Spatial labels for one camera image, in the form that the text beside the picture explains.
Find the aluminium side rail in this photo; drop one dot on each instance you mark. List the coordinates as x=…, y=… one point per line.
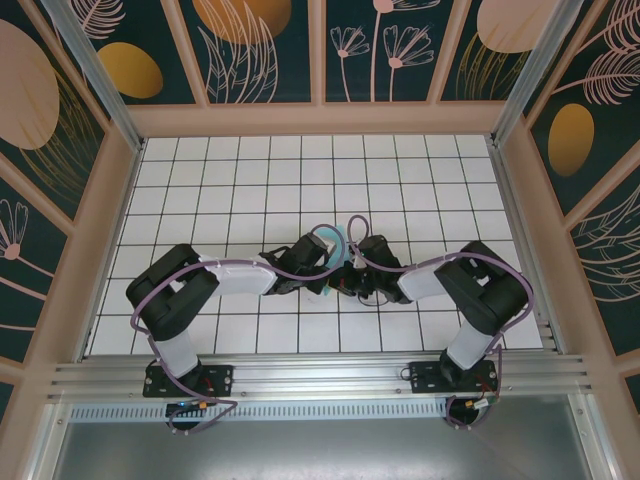
x=107, y=250
x=520, y=240

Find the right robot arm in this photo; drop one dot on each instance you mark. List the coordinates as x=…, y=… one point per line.
x=480, y=285

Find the long aluminium mounting rail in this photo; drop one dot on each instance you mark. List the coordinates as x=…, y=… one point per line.
x=320, y=372

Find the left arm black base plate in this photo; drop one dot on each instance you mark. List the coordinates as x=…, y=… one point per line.
x=220, y=377

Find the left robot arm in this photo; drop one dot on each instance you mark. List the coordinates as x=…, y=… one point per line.
x=170, y=290

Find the aluminium frame post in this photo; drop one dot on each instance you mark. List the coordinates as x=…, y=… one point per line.
x=100, y=85
x=535, y=75

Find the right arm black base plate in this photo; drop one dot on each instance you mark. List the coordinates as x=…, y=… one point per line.
x=425, y=377

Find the grey metal sheet panel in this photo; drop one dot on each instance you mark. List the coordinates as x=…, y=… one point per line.
x=320, y=455

